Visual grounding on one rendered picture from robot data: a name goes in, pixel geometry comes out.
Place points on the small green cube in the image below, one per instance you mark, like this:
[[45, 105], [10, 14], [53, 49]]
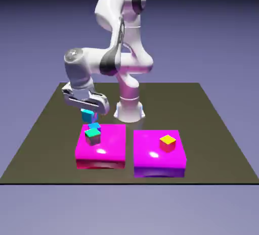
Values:
[[92, 136]]

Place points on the small cyan cube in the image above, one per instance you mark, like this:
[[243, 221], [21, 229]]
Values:
[[87, 115]]

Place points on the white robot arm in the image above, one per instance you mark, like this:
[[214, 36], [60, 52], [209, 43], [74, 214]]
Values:
[[129, 36]]

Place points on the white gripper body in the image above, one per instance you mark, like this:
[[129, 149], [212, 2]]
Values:
[[87, 103]]

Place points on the small blue cube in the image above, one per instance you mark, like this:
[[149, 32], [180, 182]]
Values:
[[95, 126]]

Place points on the large magenta box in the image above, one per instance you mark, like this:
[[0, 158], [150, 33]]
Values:
[[110, 144], [149, 154]]

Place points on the small yellow cube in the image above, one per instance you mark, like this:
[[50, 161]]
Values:
[[167, 142]]

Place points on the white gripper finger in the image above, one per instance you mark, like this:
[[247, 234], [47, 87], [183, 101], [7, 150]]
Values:
[[95, 118]]

